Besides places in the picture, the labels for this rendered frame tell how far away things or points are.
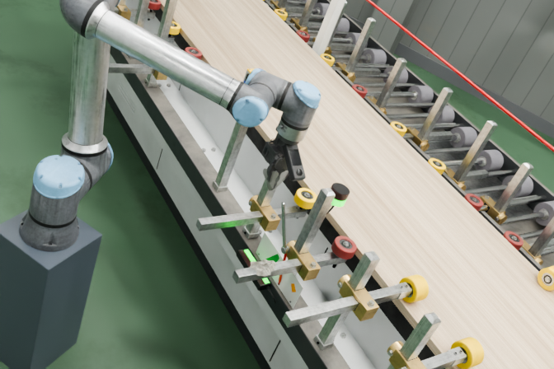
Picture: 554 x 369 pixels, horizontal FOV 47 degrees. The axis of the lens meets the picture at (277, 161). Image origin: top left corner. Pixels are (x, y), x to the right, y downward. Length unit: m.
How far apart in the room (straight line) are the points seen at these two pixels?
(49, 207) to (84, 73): 0.44
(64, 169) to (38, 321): 0.55
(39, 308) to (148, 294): 0.78
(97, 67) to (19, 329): 0.98
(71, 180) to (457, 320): 1.29
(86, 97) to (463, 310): 1.38
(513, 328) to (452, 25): 4.47
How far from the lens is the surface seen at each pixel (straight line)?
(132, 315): 2.88
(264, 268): 1.97
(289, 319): 1.74
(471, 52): 6.40
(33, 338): 2.43
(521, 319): 2.32
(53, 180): 2.08
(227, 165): 2.40
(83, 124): 2.15
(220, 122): 2.85
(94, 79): 2.07
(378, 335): 2.19
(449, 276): 2.28
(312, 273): 2.06
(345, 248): 2.13
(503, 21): 6.29
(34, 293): 2.29
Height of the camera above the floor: 2.17
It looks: 32 degrees down
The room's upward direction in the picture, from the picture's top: 22 degrees clockwise
